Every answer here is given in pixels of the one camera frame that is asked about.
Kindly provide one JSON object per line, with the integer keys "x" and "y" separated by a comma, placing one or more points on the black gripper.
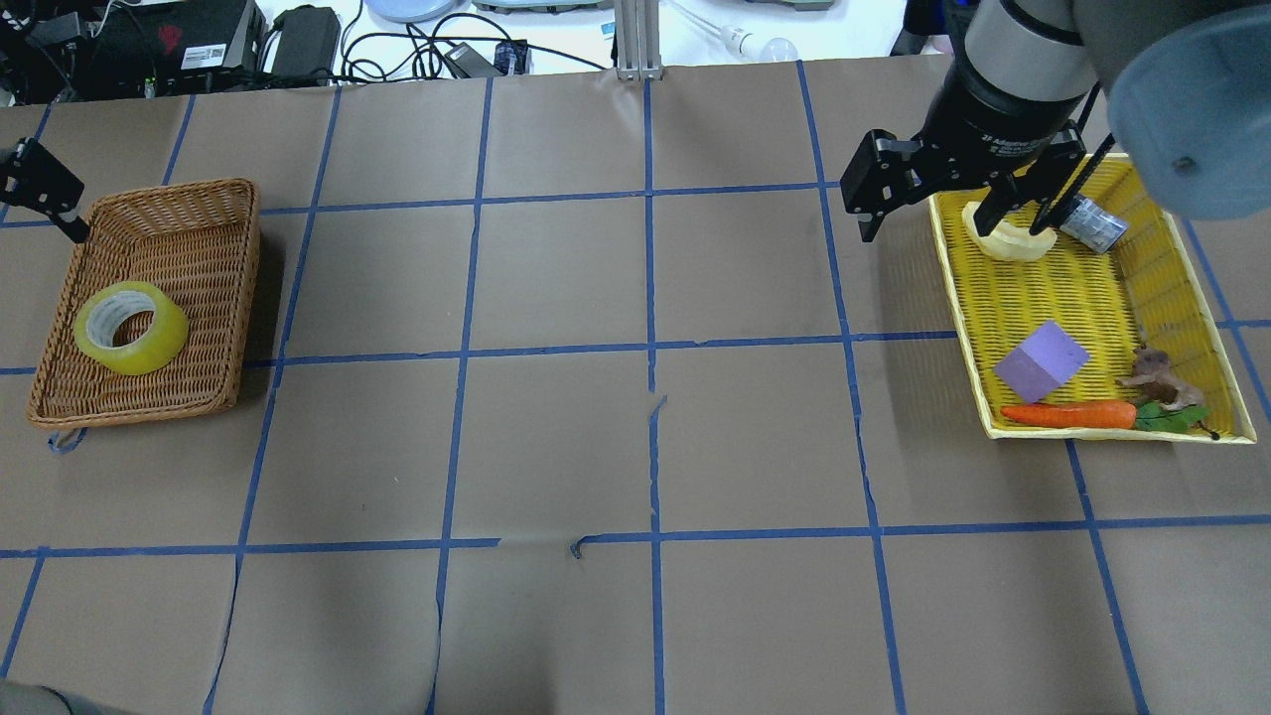
{"x": 996, "y": 117}

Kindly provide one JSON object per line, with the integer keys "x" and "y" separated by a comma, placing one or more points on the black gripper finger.
{"x": 33, "y": 178}

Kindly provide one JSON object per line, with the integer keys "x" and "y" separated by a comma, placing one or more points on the yellow clear tape roll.
{"x": 131, "y": 327}

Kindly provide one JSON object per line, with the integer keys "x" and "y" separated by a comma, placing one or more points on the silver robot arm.
{"x": 1039, "y": 91}

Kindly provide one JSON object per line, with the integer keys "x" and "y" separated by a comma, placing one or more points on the yellow toy banana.
{"x": 1007, "y": 242}

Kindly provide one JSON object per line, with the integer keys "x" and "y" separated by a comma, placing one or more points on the black white can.
{"x": 1092, "y": 225}

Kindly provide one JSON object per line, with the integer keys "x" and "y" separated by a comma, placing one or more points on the black computer box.
{"x": 174, "y": 48}

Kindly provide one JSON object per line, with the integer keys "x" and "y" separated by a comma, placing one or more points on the brown wicker basket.
{"x": 198, "y": 242}

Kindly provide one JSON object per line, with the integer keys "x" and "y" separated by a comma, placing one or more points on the purple foam cube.
{"x": 1042, "y": 363}

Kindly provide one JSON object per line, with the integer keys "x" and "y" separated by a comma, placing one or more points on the yellow plastic basket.
{"x": 1143, "y": 291}

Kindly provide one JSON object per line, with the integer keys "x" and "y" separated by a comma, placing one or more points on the orange toy carrot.
{"x": 1082, "y": 415}

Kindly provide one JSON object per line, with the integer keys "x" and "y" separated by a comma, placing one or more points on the brown toy root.
{"x": 1152, "y": 373}

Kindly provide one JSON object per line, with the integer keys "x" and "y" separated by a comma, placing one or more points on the green toy leaf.
{"x": 1154, "y": 417}

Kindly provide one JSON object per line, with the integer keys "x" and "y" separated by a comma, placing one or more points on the black power adapter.
{"x": 305, "y": 46}

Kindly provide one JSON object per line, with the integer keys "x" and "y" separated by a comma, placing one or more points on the light blue plate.
{"x": 408, "y": 11}

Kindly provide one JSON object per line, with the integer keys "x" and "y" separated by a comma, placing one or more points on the aluminium frame post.
{"x": 638, "y": 41}

